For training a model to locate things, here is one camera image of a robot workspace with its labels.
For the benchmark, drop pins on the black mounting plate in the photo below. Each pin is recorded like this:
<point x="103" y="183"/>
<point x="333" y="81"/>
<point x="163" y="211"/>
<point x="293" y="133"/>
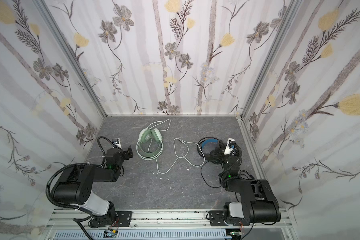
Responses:
<point x="123" y="219"/>
<point x="216" y="218"/>

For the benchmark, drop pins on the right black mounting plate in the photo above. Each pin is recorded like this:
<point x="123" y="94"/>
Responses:
<point x="216" y="218"/>

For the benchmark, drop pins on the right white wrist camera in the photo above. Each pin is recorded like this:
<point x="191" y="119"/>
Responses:
<point x="230" y="147"/>

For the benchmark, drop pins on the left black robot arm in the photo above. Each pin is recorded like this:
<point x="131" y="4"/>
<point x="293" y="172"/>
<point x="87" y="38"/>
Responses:
<point x="101" y="213"/>

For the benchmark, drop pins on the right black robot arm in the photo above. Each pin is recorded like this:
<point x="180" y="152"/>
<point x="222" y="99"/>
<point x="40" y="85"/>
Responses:
<point x="257" y="203"/>

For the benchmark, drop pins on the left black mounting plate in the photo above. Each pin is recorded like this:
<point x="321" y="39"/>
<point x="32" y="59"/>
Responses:
<point x="123" y="219"/>

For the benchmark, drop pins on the white slotted cable duct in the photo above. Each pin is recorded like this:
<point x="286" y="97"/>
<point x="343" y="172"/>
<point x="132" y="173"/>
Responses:
<point x="190" y="234"/>

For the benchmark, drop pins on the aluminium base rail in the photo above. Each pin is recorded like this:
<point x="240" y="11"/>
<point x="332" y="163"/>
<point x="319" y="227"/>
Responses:
<point x="141" y="220"/>

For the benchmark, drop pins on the green white headphones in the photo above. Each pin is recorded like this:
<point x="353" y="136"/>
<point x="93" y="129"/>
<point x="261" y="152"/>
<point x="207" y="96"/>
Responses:
<point x="150" y="144"/>

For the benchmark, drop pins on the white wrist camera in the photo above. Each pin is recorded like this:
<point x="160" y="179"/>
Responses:
<point x="116" y="143"/>
<point x="230" y="147"/>

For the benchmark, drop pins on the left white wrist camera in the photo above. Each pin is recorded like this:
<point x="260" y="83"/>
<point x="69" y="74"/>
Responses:
<point x="116" y="143"/>

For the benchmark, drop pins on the black blue headphones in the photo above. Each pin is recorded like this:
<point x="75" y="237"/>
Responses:
<point x="212" y="149"/>

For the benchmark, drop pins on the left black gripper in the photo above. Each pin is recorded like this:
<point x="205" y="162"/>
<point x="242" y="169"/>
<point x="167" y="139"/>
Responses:
<point x="128" y="152"/>

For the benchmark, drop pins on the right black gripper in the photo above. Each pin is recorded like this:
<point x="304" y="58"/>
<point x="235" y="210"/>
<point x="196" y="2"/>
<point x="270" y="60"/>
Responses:
<point x="221" y="153"/>

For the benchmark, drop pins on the left black corrugated conduit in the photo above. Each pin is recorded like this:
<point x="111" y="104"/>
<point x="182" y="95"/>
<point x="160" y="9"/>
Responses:
<point x="70" y="187"/>

